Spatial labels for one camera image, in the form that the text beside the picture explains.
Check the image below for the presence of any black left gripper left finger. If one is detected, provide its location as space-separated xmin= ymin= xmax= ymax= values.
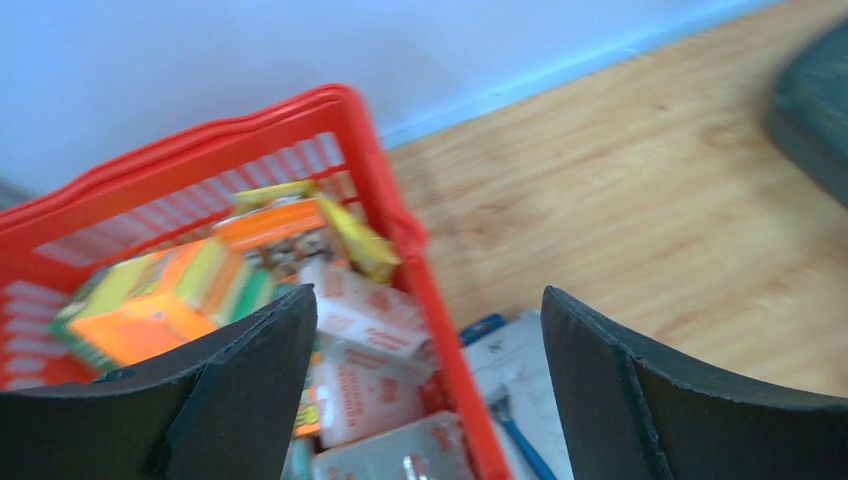
xmin=1 ymin=285 xmax=317 ymax=479

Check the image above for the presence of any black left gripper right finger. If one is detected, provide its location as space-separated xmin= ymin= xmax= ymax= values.
xmin=541 ymin=286 xmax=847 ymax=479

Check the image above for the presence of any dark grey litter box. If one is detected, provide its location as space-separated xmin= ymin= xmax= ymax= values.
xmin=765 ymin=20 xmax=847 ymax=205

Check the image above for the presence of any orange green sponge pack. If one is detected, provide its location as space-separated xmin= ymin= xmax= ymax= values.
xmin=51 ymin=237 xmax=277 ymax=372

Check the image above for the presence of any razor blister pack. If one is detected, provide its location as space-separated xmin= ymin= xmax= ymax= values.
xmin=460 ymin=309 xmax=574 ymax=479

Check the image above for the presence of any white red wrapped pack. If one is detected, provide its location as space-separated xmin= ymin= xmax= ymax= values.
xmin=299 ymin=259 xmax=431 ymax=362

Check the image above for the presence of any yellow orange snack pack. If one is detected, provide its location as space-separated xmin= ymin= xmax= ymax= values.
xmin=214 ymin=180 xmax=401 ymax=283

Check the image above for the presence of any red plastic basket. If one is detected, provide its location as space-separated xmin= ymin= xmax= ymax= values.
xmin=1 ymin=84 xmax=511 ymax=479

